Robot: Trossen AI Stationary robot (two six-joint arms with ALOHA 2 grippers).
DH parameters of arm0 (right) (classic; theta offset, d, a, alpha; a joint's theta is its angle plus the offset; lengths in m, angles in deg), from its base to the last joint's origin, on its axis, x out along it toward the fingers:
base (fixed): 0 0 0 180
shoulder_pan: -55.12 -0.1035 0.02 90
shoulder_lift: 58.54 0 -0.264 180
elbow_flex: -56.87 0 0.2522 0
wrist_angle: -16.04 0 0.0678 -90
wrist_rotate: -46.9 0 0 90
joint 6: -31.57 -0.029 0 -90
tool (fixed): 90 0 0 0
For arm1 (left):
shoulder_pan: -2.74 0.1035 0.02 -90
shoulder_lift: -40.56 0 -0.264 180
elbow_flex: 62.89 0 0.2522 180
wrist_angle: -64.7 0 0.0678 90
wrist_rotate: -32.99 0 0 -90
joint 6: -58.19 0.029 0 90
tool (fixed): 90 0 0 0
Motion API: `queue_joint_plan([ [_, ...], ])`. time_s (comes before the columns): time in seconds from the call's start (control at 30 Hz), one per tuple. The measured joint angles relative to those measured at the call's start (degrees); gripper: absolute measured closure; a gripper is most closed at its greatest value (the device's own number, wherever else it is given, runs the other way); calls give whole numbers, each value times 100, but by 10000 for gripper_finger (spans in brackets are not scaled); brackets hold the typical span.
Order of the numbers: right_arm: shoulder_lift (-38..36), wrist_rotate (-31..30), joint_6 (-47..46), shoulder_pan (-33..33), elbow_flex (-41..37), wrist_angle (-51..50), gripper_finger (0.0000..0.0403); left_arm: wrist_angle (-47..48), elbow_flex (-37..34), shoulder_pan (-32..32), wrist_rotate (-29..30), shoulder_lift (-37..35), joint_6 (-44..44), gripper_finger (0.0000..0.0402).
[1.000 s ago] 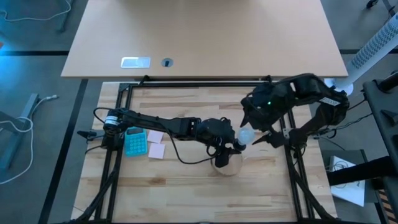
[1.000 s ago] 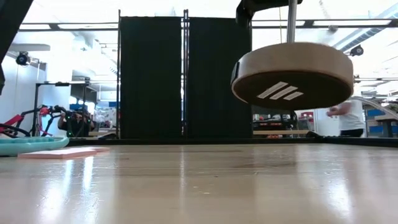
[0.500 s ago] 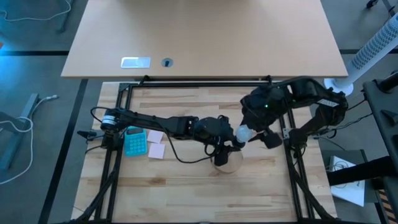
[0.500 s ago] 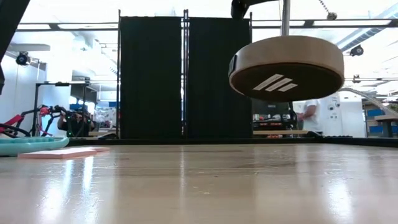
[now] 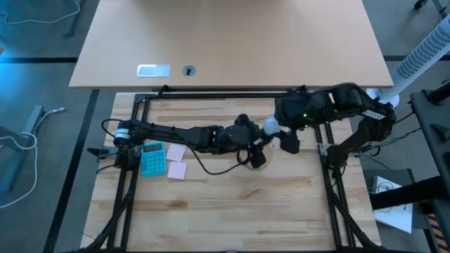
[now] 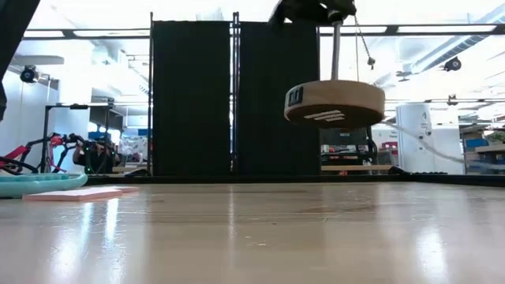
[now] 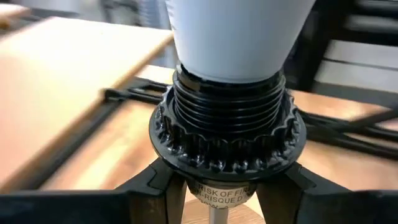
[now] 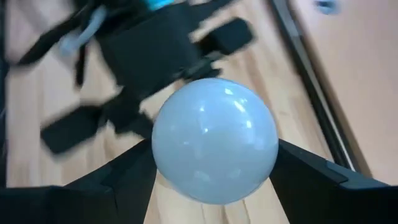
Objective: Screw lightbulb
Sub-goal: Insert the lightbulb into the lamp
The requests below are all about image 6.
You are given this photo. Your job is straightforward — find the wooden base table lamp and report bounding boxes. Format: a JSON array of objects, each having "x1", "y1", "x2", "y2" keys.
[{"x1": 283, "y1": 0, "x2": 387, "y2": 130}]

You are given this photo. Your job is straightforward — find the black divider panel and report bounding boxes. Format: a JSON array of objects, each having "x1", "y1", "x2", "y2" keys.
[
  {"x1": 234, "y1": 11, "x2": 322, "y2": 178},
  {"x1": 148, "y1": 11, "x2": 236, "y2": 178}
]

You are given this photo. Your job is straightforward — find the black background machine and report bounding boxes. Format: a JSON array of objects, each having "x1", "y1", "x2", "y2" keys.
[{"x1": 320, "y1": 126, "x2": 379, "y2": 166}]

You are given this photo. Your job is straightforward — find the white air purifier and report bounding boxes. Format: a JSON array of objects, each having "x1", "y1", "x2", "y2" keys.
[{"x1": 395, "y1": 103, "x2": 436, "y2": 174}]

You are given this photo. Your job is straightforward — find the red printed box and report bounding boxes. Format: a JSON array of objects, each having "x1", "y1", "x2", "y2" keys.
[{"x1": 381, "y1": 140, "x2": 398, "y2": 157}]

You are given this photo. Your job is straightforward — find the light wood laminate desk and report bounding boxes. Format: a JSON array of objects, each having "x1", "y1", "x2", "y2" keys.
[{"x1": 321, "y1": 164, "x2": 392, "y2": 172}]

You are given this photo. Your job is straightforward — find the shelf with blue bins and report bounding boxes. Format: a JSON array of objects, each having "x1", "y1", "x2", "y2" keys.
[{"x1": 459, "y1": 125, "x2": 505, "y2": 175}]

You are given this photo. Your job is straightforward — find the black ceiling light beam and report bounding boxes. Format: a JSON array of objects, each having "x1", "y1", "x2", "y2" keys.
[{"x1": 21, "y1": 23, "x2": 505, "y2": 40}]

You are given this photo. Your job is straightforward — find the pink sticky note pad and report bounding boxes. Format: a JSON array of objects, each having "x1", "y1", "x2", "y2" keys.
[
  {"x1": 22, "y1": 188, "x2": 124, "y2": 204},
  {"x1": 77, "y1": 185, "x2": 140, "y2": 195}
]

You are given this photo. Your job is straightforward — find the person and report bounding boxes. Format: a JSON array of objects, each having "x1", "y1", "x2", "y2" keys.
[{"x1": 72, "y1": 136, "x2": 122, "y2": 175}]

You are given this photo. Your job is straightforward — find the teal plastic tray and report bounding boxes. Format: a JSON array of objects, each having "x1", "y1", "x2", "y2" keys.
[{"x1": 0, "y1": 173, "x2": 88, "y2": 200}]

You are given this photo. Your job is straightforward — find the thin hanging cord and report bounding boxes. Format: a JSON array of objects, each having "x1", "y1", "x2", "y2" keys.
[{"x1": 353, "y1": 15, "x2": 361, "y2": 82}]

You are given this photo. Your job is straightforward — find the gray ceiling duct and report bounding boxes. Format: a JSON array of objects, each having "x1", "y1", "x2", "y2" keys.
[{"x1": 408, "y1": 2, "x2": 505, "y2": 74}]

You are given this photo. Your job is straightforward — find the black ceiling camera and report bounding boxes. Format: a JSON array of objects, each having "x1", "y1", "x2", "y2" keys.
[
  {"x1": 443, "y1": 57, "x2": 462, "y2": 73},
  {"x1": 19, "y1": 65, "x2": 39, "y2": 84}
]

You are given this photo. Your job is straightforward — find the clear lamp power cable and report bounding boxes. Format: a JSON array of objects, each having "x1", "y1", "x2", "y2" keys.
[{"x1": 378, "y1": 120, "x2": 505, "y2": 171}]

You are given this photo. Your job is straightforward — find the black table edge rail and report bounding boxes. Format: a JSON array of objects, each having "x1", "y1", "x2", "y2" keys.
[{"x1": 84, "y1": 173, "x2": 505, "y2": 189}]

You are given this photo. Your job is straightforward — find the black metal stand frame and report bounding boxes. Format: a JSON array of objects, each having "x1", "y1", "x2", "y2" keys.
[{"x1": 41, "y1": 103, "x2": 116, "y2": 174}]

